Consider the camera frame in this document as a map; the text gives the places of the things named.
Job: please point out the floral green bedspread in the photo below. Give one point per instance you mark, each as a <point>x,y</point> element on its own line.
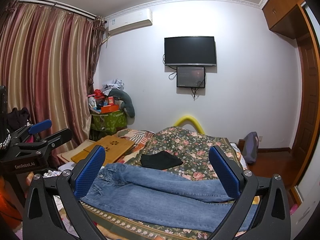
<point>192,148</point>

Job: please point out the blue denim jeans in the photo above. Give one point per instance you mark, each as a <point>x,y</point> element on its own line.
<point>159,197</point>

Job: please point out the pink and black clothes pile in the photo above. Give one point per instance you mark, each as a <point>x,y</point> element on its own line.
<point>18,119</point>

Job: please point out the striped red gold curtain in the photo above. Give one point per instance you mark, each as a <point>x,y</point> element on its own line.
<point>48,60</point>

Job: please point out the green fabric storage box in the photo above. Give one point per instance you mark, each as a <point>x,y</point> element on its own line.
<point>108,123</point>

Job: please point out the wooden lap desk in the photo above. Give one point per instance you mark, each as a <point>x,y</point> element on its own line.
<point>114,148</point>

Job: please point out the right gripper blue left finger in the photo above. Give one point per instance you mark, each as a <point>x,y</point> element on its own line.
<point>74,185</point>

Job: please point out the wooden overhead wardrobe cabinet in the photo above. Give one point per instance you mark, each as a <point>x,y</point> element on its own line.
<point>284,17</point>

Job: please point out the brown wooden door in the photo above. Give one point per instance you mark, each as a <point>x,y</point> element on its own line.
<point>307,130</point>

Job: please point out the white wall air conditioner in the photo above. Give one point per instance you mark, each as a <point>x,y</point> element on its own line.
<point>120,23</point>

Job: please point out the small black wall monitor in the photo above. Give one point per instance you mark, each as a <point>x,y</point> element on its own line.
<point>190,77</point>

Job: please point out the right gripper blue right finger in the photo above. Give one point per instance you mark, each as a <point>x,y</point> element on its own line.
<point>239,187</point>

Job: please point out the large black wall television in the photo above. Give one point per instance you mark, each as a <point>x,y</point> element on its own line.
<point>190,51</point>

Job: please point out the yellow foam bed rail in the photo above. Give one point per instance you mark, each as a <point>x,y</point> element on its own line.
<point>188,119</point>

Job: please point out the orange box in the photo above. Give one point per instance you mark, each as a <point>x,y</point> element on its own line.
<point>109,109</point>

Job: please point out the white crumpled cloth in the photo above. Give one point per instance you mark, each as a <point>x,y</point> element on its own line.
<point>112,84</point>

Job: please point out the striped patterned blanket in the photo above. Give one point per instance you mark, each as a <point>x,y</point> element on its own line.
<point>139,137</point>

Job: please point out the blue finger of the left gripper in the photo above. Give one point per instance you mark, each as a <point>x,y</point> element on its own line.
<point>40,126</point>
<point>53,141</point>

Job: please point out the black folded garment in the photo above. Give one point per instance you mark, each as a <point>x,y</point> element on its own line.
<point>160,161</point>

